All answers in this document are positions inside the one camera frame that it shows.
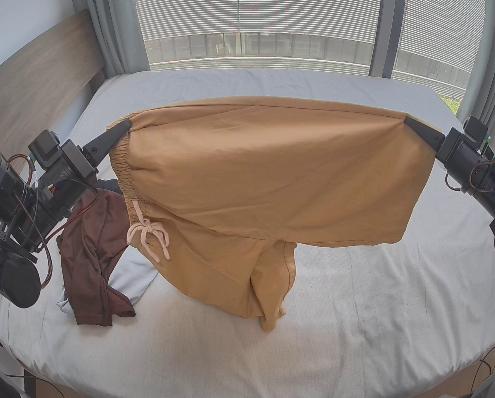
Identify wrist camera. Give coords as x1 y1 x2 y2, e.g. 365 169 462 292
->
463 116 490 148
28 130 62 169

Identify window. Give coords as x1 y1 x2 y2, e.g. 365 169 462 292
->
131 0 488 113

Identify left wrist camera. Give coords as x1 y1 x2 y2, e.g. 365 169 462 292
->
28 130 62 169

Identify tan shorts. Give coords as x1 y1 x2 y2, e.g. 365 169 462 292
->
107 95 436 332

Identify black garment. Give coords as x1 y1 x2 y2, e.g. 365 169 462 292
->
94 179 122 194

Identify bed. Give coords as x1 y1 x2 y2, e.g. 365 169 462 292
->
0 9 495 398

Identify grey-green curtain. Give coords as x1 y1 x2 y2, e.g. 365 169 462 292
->
455 0 495 150
69 0 151 84

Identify brown garment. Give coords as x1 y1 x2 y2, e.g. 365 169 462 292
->
58 189 137 327

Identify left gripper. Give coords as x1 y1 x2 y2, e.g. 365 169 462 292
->
38 138 99 213

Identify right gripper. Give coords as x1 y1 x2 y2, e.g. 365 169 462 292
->
436 127 486 192

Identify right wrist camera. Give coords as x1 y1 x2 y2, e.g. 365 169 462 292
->
463 116 490 148

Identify pale blue garment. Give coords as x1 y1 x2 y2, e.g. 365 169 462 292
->
56 245 159 315

